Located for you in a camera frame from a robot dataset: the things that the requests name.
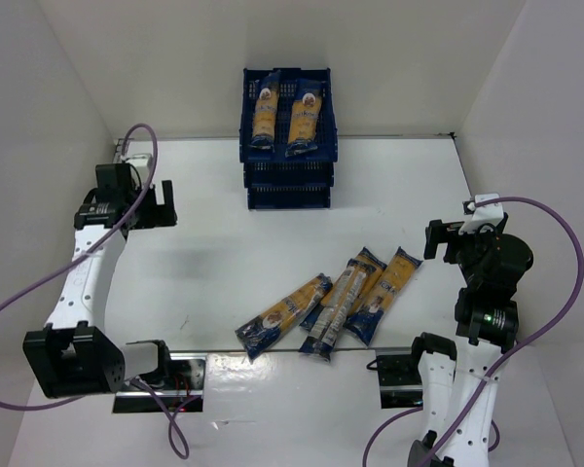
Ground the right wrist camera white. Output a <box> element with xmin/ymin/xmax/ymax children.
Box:
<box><xmin>459</xmin><ymin>193</ymin><xmax>504</xmax><ymax>234</ymax></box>

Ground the purple cable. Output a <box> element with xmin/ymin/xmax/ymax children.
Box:
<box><xmin>0</xmin><ymin>124</ymin><xmax>191</xmax><ymax>461</ymax></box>
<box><xmin>362</xmin><ymin>195</ymin><xmax>584</xmax><ymax>467</ymax></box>

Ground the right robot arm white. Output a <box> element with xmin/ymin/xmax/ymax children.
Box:
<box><xmin>408</xmin><ymin>220</ymin><xmax>533</xmax><ymax>466</ymax></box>

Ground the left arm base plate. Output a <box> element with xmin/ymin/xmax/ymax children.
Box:
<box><xmin>112</xmin><ymin>351</ymin><xmax>206</xmax><ymax>414</ymax></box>

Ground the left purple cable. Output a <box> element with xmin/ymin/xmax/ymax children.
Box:
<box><xmin>0</xmin><ymin>124</ymin><xmax>191</xmax><ymax>461</ymax></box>

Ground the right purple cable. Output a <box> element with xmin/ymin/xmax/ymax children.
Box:
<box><xmin>362</xmin><ymin>195</ymin><xmax>584</xmax><ymax>467</ymax></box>

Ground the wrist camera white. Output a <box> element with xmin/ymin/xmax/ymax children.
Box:
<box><xmin>459</xmin><ymin>193</ymin><xmax>504</xmax><ymax>234</ymax></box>
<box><xmin>120</xmin><ymin>153</ymin><xmax>153</xmax><ymax>189</ymax></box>

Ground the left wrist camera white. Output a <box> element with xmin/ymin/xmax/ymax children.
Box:
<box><xmin>120</xmin><ymin>153</ymin><xmax>153</xmax><ymax>189</ymax></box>

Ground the spaghetti bag under grey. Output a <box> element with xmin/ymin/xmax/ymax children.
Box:
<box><xmin>300</xmin><ymin>247</ymin><xmax>387</xmax><ymax>332</ymax></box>

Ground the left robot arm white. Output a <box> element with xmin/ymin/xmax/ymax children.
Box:
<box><xmin>22</xmin><ymin>153</ymin><xmax>177</xmax><ymax>399</ymax></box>

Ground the grey label spaghetti bag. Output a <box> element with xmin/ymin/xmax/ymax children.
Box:
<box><xmin>299</xmin><ymin>259</ymin><xmax>376</xmax><ymax>362</ymax></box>

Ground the spaghetti bag in crate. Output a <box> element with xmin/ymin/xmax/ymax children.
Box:
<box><xmin>250</xmin><ymin>70</ymin><xmax>281</xmax><ymax>150</ymax></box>

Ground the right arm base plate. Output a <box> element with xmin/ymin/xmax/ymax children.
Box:
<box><xmin>366</xmin><ymin>353</ymin><xmax>422</xmax><ymax>410</ymax></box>

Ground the blue stacked crate shelf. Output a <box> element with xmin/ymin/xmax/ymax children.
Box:
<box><xmin>239</xmin><ymin>68</ymin><xmax>338</xmax><ymax>210</ymax></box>

